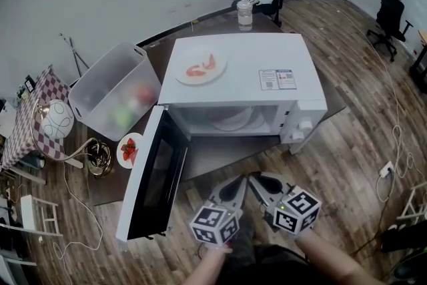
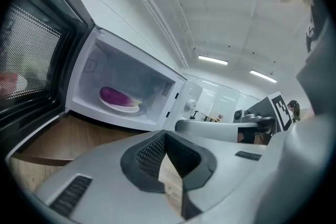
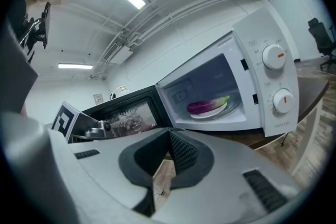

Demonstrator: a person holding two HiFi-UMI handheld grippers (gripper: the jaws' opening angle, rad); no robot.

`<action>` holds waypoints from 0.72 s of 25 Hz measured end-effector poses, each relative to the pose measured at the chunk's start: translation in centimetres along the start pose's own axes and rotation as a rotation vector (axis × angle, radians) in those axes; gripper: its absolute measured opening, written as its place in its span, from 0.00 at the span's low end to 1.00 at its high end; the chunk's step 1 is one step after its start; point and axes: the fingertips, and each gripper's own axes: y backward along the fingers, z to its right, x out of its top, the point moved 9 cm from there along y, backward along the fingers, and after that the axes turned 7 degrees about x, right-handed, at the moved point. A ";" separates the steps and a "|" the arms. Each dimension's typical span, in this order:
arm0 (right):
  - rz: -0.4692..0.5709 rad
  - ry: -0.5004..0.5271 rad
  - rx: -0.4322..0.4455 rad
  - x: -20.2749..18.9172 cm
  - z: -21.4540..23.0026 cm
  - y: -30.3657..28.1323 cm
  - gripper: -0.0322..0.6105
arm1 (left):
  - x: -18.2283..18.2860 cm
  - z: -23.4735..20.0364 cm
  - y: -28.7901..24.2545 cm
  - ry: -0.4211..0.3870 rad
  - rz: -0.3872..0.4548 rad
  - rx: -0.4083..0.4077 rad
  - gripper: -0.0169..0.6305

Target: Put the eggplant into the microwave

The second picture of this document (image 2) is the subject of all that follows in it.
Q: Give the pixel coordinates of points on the small white plate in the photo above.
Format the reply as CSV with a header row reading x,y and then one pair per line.
x,y
22,84

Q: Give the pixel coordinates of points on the white round plate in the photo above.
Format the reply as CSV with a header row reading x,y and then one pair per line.
x,y
123,109

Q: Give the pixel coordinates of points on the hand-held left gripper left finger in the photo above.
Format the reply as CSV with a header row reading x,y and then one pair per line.
x,y
110,191

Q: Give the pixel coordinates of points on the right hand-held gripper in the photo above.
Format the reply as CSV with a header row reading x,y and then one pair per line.
x,y
281,110

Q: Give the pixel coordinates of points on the wooden desk with black legs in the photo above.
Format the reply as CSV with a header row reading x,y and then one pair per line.
x,y
210,118

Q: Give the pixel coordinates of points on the person's dark shirt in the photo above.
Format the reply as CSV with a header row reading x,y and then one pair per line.
x,y
315,23

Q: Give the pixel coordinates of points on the person's right forearm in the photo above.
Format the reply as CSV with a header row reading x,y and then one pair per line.
x,y
307,114

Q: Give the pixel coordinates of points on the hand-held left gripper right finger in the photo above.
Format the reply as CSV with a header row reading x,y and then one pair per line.
x,y
231,178

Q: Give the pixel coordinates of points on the wooden table with white legs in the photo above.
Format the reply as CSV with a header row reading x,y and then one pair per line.
x,y
65,139

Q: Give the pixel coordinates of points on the ceiling light panel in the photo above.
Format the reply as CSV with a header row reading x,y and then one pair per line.
x,y
262,75
212,59

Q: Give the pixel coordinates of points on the purple eggplant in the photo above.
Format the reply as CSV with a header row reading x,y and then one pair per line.
x,y
115,95

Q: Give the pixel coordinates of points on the white microwave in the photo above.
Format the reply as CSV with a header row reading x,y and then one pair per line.
x,y
126,70

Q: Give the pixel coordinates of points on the white ceiling pipes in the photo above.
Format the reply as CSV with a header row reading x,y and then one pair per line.
x,y
157,8

